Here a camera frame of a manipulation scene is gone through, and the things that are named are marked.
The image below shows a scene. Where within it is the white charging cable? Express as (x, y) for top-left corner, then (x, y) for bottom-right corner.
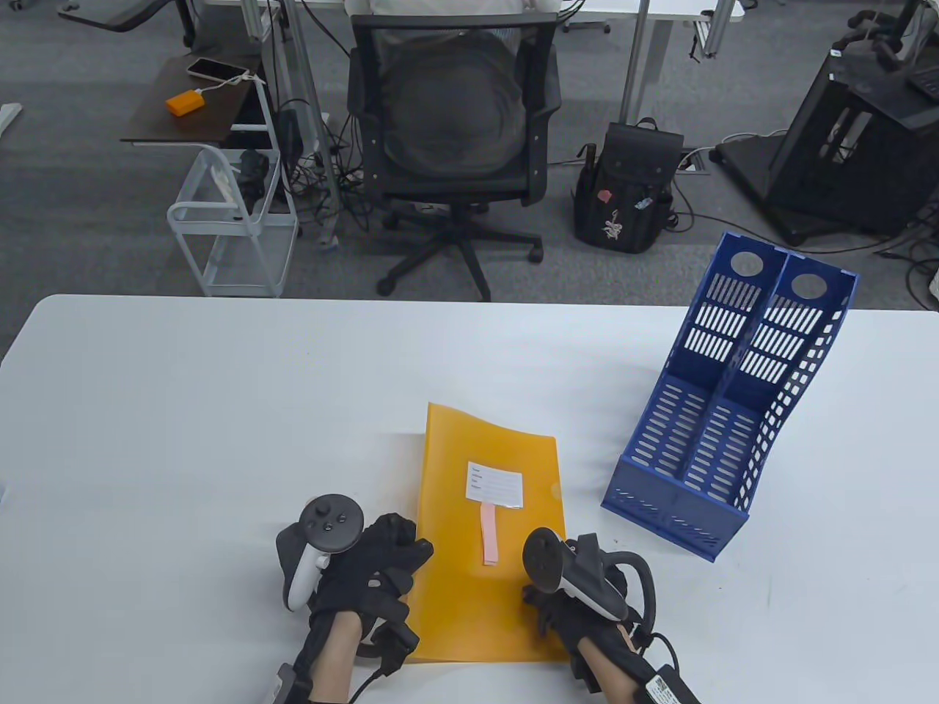
(198, 72), (266, 96)

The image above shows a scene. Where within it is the white desk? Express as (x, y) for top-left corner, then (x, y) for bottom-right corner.
(202, 0), (745, 246)

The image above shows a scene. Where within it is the yellow L-shaped folder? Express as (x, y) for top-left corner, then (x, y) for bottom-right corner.
(406, 402), (571, 663)

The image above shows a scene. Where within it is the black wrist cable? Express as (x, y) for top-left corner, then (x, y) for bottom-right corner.
(348, 645), (403, 704)
(631, 629), (683, 672)

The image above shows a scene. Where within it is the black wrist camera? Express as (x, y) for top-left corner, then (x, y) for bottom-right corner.
(268, 664), (313, 704)
(642, 664), (701, 704)

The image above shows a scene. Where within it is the white label sticker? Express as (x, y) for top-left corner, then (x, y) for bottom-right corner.
(467, 461), (525, 508)

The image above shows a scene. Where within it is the black mesh office chair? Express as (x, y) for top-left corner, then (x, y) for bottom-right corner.
(347, 11), (564, 303)

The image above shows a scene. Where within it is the white wire cart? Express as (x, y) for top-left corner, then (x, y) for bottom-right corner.
(167, 143), (300, 298)

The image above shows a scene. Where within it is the black equipment on stand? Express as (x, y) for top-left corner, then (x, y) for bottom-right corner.
(833, 0), (939, 103)

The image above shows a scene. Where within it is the black bag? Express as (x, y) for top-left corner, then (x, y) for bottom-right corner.
(236, 149), (271, 217)

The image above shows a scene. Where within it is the blue plastic file rack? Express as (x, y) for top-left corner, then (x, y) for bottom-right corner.
(601, 232), (859, 563)

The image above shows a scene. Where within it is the black equipment stand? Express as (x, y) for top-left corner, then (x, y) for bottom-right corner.
(715, 51), (939, 246)

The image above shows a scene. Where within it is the person's right hand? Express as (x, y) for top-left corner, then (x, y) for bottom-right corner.
(522, 565), (650, 690)

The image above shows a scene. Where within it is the person's right forearm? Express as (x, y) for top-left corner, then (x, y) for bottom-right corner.
(580, 623), (648, 704)

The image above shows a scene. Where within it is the brown side table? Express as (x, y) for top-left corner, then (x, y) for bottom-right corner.
(120, 55), (268, 146)

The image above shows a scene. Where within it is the black left hand controller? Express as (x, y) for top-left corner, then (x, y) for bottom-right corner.
(276, 494), (365, 613)

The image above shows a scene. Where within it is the black right hand controller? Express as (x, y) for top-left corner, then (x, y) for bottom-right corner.
(522, 527), (656, 628)

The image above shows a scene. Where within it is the black hand controller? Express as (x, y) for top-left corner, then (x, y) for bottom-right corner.
(276, 494), (365, 613)
(522, 527), (656, 628)

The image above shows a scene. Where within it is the black backpack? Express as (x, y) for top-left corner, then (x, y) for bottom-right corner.
(572, 117), (687, 255)

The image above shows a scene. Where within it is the white smartphone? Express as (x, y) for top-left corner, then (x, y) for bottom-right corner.
(186, 57), (250, 83)

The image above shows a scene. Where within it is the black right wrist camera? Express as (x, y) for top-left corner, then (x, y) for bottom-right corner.
(642, 664), (701, 704)

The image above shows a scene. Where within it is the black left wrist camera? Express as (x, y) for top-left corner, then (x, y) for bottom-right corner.
(268, 664), (313, 704)

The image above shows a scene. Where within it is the person's left hand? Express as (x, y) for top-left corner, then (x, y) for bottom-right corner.
(308, 513), (435, 672)

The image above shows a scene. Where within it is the person's left forearm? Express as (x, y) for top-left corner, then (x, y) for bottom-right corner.
(308, 612), (364, 704)

